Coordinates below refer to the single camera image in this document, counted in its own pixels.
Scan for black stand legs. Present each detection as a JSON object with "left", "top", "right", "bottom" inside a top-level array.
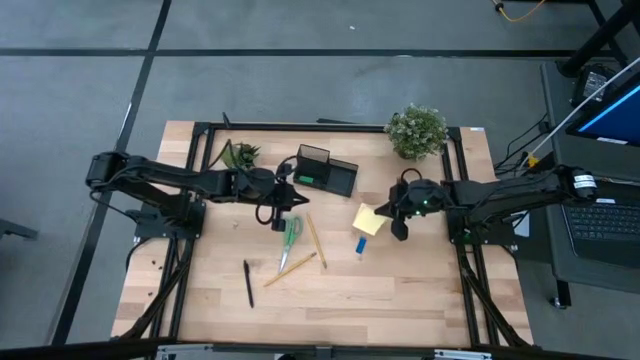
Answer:
[{"left": 557, "top": 0, "right": 640, "bottom": 79}]

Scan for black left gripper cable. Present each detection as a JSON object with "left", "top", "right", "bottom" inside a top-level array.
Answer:
[{"left": 253, "top": 198, "right": 277, "bottom": 226}]

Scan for black laptop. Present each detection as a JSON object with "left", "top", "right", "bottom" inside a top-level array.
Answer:
[{"left": 559, "top": 179, "right": 640, "bottom": 269}]

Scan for black power adapter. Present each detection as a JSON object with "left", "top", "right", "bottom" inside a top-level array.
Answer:
[{"left": 572, "top": 64, "right": 619, "bottom": 106}]

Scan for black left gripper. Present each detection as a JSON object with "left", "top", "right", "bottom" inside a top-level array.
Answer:
[{"left": 234, "top": 163, "right": 310, "bottom": 232}]

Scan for black crossbar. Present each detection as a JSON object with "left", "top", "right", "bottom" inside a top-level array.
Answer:
[{"left": 0, "top": 338, "right": 640, "bottom": 360}]

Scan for succulent plant in black pot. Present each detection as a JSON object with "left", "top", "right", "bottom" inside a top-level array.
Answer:
[{"left": 219, "top": 139, "right": 262, "bottom": 171}]

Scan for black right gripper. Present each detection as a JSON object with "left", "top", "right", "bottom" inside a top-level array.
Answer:
[{"left": 374, "top": 178, "right": 450, "bottom": 242}]

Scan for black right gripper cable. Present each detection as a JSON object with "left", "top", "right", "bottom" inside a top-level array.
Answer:
[{"left": 399, "top": 167, "right": 424, "bottom": 186}]

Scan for white rod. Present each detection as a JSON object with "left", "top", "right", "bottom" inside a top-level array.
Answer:
[{"left": 519, "top": 54, "right": 640, "bottom": 169}]

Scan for black mesh desk organizer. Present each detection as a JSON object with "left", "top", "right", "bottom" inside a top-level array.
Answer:
[{"left": 292, "top": 143, "right": 360, "bottom": 198}]

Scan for bushy plant in black pot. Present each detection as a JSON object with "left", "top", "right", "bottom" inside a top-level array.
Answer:
[{"left": 383, "top": 103, "right": 450, "bottom": 161}]

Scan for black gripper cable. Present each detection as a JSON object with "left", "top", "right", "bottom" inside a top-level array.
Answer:
[
  {"left": 253, "top": 198, "right": 277, "bottom": 226},
  {"left": 399, "top": 167, "right": 424, "bottom": 186}
]

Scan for white paper sheet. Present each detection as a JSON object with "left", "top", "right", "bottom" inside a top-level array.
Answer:
[{"left": 513, "top": 212, "right": 531, "bottom": 239}]

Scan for green handled scissors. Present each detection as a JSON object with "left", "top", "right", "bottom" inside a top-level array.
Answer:
[{"left": 277, "top": 214, "right": 304, "bottom": 274}]

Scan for black side desk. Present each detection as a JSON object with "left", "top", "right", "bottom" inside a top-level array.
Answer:
[{"left": 539, "top": 59, "right": 640, "bottom": 309}]

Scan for black pen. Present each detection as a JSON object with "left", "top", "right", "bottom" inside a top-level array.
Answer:
[{"left": 243, "top": 259, "right": 255, "bottom": 309}]

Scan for grey chair leg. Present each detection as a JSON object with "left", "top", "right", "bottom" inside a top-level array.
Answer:
[{"left": 0, "top": 218, "right": 39, "bottom": 241}]

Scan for computer monitor with blue screen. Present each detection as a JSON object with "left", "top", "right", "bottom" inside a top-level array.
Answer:
[{"left": 565, "top": 69, "right": 640, "bottom": 147}]

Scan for silver bracket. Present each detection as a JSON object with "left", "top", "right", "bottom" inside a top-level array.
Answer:
[
  {"left": 156, "top": 344, "right": 214, "bottom": 360},
  {"left": 433, "top": 348, "right": 494, "bottom": 360}
]

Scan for yellow sticky note pad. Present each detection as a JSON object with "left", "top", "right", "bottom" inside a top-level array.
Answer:
[{"left": 351, "top": 202, "right": 389, "bottom": 237}]

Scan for black table frame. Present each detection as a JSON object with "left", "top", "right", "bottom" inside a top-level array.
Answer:
[{"left": 117, "top": 121, "right": 534, "bottom": 351}]

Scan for yellow cable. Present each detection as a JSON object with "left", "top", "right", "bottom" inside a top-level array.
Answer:
[{"left": 492, "top": 0, "right": 547, "bottom": 24}]

